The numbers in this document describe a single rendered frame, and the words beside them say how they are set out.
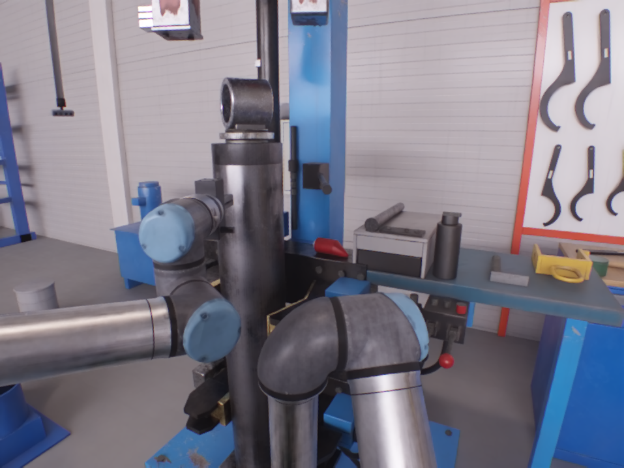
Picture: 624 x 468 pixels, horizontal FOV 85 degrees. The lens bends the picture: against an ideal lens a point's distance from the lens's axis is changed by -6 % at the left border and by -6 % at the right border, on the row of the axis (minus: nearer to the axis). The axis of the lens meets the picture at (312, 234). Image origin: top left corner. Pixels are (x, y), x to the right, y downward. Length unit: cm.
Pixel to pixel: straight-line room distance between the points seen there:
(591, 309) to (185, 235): 103
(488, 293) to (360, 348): 67
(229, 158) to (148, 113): 352
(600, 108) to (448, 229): 195
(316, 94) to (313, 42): 19
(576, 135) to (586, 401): 164
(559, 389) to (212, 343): 123
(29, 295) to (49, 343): 310
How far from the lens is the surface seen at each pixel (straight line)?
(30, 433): 240
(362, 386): 57
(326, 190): 99
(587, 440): 224
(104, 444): 231
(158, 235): 63
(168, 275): 66
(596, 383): 207
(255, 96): 108
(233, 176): 105
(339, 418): 138
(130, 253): 391
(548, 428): 162
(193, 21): 121
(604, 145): 294
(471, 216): 295
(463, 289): 116
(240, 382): 132
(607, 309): 121
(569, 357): 146
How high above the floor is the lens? 148
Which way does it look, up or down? 15 degrees down
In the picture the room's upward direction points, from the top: straight up
